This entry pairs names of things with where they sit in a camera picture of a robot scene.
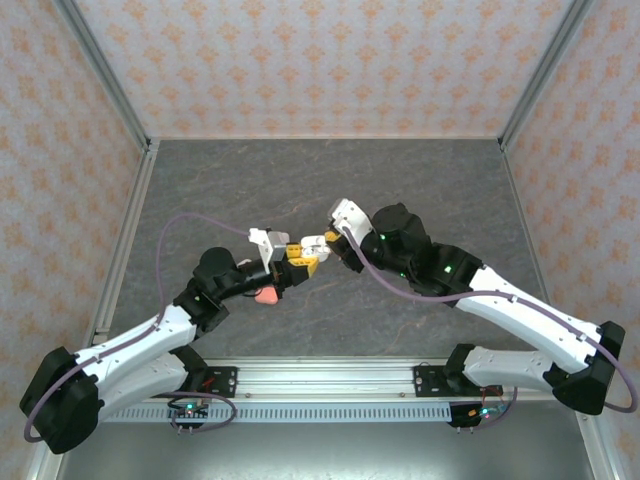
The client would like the small circuit board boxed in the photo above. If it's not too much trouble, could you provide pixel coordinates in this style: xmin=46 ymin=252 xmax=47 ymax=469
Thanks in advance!
xmin=464 ymin=403 xmax=510 ymax=421
xmin=167 ymin=401 xmax=210 ymax=421

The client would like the grey metal panel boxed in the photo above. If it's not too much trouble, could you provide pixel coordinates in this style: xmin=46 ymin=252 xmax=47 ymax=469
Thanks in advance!
xmin=54 ymin=422 xmax=601 ymax=480

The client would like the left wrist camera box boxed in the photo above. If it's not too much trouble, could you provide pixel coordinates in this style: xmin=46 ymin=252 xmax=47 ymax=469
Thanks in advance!
xmin=248 ymin=227 xmax=292 ymax=275

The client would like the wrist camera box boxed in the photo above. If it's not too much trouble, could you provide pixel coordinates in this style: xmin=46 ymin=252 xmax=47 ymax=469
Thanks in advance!
xmin=248 ymin=227 xmax=292 ymax=275
xmin=327 ymin=198 xmax=375 ymax=242

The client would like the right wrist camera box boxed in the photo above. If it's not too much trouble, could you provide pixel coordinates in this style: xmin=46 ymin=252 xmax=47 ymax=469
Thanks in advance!
xmin=327 ymin=198 xmax=375 ymax=242

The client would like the aluminium side rail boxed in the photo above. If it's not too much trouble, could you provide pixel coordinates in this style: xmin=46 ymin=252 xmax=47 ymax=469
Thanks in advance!
xmin=498 ymin=139 xmax=574 ymax=361
xmin=89 ymin=139 xmax=162 ymax=346

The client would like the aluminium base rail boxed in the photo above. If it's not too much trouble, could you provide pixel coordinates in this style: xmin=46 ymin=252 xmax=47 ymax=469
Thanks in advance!
xmin=149 ymin=357 xmax=601 ymax=401

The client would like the grey slotted cable duct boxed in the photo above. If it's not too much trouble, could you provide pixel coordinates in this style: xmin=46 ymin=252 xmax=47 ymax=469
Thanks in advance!
xmin=99 ymin=403 xmax=454 ymax=424

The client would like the aluminium corner post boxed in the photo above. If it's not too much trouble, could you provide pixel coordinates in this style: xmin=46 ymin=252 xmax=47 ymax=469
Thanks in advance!
xmin=53 ymin=0 xmax=154 ymax=151
xmin=498 ymin=0 xmax=597 ymax=151

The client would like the aluminium frame strut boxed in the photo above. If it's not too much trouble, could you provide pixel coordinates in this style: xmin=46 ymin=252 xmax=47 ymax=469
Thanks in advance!
xmin=573 ymin=412 xmax=619 ymax=480
xmin=24 ymin=449 xmax=64 ymax=480

